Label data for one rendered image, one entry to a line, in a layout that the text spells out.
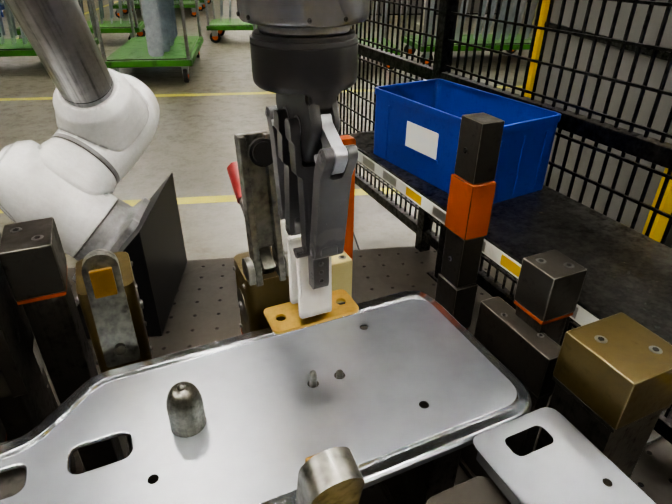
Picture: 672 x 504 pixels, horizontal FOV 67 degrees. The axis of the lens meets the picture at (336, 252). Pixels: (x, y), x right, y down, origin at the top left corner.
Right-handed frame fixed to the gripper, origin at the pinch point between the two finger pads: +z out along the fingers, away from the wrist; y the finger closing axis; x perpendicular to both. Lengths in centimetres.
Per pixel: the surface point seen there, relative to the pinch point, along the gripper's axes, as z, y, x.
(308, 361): 13.5, -3.3, 0.9
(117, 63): 87, -620, 10
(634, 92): 25, -109, 188
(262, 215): 1.0, -14.9, 0.2
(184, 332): 43, -52, -8
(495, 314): 13.6, -1.9, 25.1
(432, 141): 2.9, -33.9, 35.8
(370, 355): 13.5, -1.4, 7.5
